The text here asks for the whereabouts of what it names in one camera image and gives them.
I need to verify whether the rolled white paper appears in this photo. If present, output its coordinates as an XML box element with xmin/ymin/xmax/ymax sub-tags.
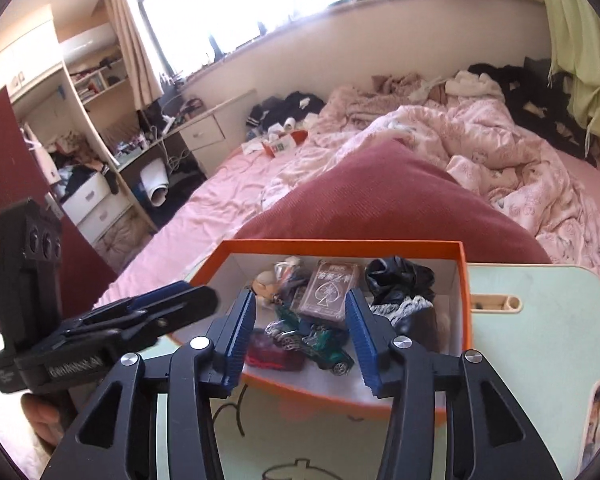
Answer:
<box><xmin>139</xmin><ymin>157</ymin><xmax>171</xmax><ymax>208</ymax></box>

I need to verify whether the red patterned pouch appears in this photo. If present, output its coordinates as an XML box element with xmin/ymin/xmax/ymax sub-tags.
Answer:
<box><xmin>245</xmin><ymin>335</ymin><xmax>301</xmax><ymax>371</ymax></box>

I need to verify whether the white bookshelf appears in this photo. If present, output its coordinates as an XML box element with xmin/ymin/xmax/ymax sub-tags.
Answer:
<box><xmin>10</xmin><ymin>5</ymin><xmax>156</xmax><ymax>241</ymax></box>

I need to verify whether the black lace cloth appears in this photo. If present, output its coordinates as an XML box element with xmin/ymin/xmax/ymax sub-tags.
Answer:
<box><xmin>365</xmin><ymin>255</ymin><xmax>451</xmax><ymax>356</ymax></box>

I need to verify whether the green toy car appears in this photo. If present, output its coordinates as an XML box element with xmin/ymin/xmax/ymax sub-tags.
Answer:
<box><xmin>265</xmin><ymin>305</ymin><xmax>356</xmax><ymax>376</ymax></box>

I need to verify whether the person's left hand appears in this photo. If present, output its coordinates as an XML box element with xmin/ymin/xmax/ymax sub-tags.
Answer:
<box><xmin>20</xmin><ymin>392</ymin><xmax>78</xmax><ymax>448</ymax></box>

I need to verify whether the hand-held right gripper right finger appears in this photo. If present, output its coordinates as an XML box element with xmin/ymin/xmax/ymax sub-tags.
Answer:
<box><xmin>344</xmin><ymin>289</ymin><xmax>563</xmax><ymax>480</ymax></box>

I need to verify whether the red pillow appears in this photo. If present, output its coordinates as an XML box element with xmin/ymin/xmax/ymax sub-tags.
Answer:
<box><xmin>232</xmin><ymin>139</ymin><xmax>553</xmax><ymax>266</ymax></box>

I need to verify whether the orange snack box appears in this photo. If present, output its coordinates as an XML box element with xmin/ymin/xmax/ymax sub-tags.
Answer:
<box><xmin>262</xmin><ymin>130</ymin><xmax>308</xmax><ymax>158</ymax></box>

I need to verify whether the white drawer unit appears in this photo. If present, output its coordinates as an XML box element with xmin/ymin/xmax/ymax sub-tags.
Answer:
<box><xmin>60</xmin><ymin>172</ymin><xmax>133</xmax><ymax>241</ymax></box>

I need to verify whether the brown card box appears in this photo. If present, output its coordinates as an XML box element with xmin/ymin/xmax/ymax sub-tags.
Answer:
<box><xmin>290</xmin><ymin>258</ymin><xmax>363</xmax><ymax>321</ymax></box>

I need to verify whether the small cream doll figure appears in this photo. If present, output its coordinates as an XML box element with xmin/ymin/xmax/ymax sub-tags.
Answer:
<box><xmin>252</xmin><ymin>270</ymin><xmax>281</xmax><ymax>306</ymax></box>

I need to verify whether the dark red door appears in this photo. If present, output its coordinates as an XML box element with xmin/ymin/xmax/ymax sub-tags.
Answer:
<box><xmin>0</xmin><ymin>85</ymin><xmax>118</xmax><ymax>321</ymax></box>

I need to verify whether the white garment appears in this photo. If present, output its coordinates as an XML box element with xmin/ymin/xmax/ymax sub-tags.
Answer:
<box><xmin>445</xmin><ymin>70</ymin><xmax>503</xmax><ymax>98</ymax></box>

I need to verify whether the light green curtain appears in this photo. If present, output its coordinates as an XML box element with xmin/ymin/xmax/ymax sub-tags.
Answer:
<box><xmin>534</xmin><ymin>0</ymin><xmax>600</xmax><ymax>168</ymax></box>

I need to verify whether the orange cardboard box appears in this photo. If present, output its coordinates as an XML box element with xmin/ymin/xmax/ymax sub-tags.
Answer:
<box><xmin>180</xmin><ymin>239</ymin><xmax>468</xmax><ymax>422</ymax></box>

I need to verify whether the green cartoon desktop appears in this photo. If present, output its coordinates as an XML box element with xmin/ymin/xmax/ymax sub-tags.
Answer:
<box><xmin>145</xmin><ymin>262</ymin><xmax>600</xmax><ymax>480</ymax></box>

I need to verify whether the black garments heap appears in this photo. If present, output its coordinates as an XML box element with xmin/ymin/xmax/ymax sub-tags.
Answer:
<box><xmin>467</xmin><ymin>57</ymin><xmax>598</xmax><ymax>161</ymax></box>

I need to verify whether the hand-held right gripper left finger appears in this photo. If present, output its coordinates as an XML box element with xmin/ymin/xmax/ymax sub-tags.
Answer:
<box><xmin>40</xmin><ymin>287</ymin><xmax>258</xmax><ymax>480</ymax></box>

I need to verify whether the beige garment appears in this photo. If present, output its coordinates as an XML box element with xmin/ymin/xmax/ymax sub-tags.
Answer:
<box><xmin>372</xmin><ymin>74</ymin><xmax>441</xmax><ymax>101</ymax></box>

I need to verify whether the pink floral quilt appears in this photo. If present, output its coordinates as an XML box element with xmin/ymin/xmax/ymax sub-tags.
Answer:
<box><xmin>262</xmin><ymin>75</ymin><xmax>600</xmax><ymax>281</ymax></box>

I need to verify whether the black clothes pile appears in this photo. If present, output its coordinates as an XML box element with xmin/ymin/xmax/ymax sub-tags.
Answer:
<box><xmin>247</xmin><ymin>91</ymin><xmax>326</xmax><ymax>128</ymax></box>

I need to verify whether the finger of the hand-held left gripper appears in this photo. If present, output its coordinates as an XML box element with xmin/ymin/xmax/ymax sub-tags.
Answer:
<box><xmin>60</xmin><ymin>285</ymin><xmax>218</xmax><ymax>356</ymax></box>
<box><xmin>92</xmin><ymin>281</ymin><xmax>196</xmax><ymax>318</ymax></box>

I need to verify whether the white desk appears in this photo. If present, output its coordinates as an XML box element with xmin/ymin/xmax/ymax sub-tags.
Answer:
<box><xmin>115</xmin><ymin>89</ymin><xmax>258</xmax><ymax>181</ymax></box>

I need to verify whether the beige curtain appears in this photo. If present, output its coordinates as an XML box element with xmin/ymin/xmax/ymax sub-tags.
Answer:
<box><xmin>105</xmin><ymin>0</ymin><xmax>166</xmax><ymax>111</ymax></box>

